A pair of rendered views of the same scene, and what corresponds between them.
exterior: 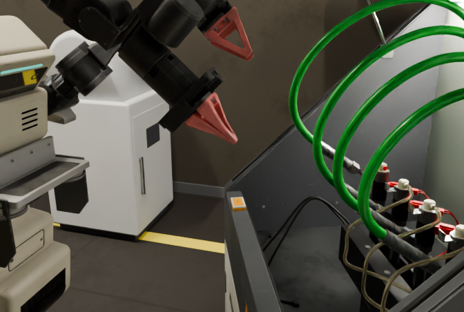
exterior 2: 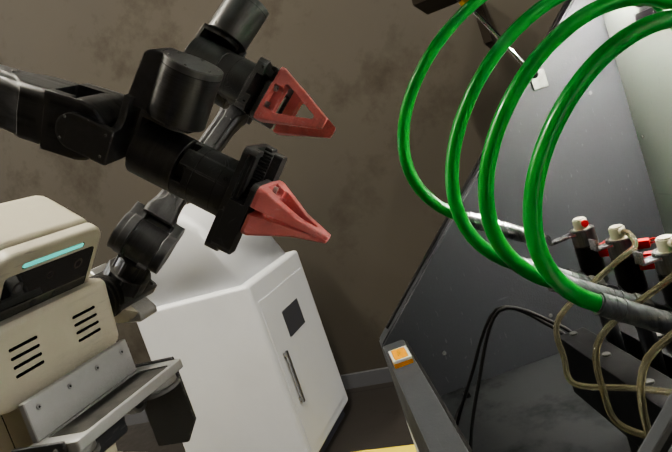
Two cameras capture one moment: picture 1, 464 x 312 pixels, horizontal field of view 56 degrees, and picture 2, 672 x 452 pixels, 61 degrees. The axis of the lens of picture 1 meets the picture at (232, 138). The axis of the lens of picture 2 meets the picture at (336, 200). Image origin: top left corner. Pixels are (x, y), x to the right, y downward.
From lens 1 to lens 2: 15 cm
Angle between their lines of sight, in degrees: 13
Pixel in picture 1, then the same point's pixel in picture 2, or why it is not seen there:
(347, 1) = not seen: hidden behind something
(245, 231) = (417, 391)
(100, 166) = (236, 379)
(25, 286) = not seen: outside the picture
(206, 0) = (245, 74)
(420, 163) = (653, 218)
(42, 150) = (113, 361)
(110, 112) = (229, 303)
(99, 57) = (161, 216)
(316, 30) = not seen: hidden behind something
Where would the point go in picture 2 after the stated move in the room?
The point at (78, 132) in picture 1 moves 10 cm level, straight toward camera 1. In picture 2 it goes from (196, 343) to (197, 349)
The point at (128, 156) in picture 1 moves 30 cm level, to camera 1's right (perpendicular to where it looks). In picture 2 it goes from (268, 354) to (336, 333)
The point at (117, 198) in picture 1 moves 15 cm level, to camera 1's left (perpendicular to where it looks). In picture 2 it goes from (270, 418) to (237, 428)
